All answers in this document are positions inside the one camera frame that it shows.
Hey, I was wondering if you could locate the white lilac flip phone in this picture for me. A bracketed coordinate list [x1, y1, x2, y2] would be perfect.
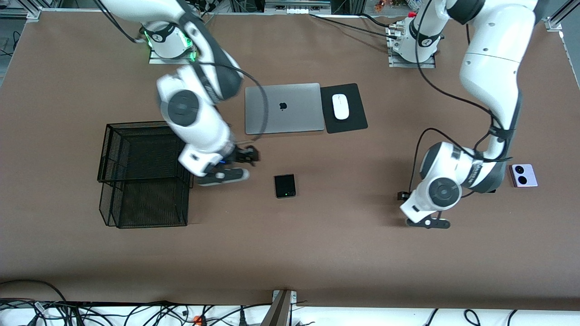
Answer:
[508, 163, 539, 188]

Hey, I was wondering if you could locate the black cable across table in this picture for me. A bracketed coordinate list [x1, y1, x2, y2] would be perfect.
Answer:
[309, 13, 401, 41]

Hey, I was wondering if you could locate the black mouse pad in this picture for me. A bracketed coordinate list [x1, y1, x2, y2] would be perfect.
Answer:
[320, 83, 368, 134]

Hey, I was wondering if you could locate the black flip phone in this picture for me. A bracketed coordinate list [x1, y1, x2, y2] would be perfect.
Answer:
[274, 174, 296, 199]

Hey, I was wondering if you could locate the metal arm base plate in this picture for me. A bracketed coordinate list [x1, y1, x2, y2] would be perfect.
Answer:
[149, 45, 196, 65]
[388, 52, 437, 69]

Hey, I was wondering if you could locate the white computer mouse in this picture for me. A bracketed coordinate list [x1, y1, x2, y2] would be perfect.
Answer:
[332, 94, 350, 120]

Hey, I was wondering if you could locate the aluminium frame profile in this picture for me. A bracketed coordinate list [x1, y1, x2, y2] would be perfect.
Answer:
[0, 7, 41, 21]
[545, 0, 580, 89]

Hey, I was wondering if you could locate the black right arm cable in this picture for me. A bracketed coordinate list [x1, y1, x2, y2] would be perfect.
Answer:
[93, 0, 269, 157]

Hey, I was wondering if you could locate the grey box with white plugs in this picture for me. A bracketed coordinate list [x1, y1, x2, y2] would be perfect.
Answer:
[265, 0, 331, 14]

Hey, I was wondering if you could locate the grey metal mounting bracket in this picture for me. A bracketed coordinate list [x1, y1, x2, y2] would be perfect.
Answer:
[261, 290, 297, 326]

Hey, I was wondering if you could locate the silver laptop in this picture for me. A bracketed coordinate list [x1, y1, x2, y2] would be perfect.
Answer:
[245, 83, 326, 135]

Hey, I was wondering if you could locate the black looped floor cable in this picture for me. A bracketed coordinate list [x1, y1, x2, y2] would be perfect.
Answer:
[0, 280, 68, 313]

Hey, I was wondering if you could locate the black mesh two-tier organizer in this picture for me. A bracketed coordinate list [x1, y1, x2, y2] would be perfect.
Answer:
[97, 120, 196, 229]

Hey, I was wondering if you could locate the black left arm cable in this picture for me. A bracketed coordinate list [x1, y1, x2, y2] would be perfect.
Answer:
[408, 0, 515, 195]

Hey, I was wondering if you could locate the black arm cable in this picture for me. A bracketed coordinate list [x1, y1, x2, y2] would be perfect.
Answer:
[408, 0, 515, 195]
[93, 0, 269, 157]

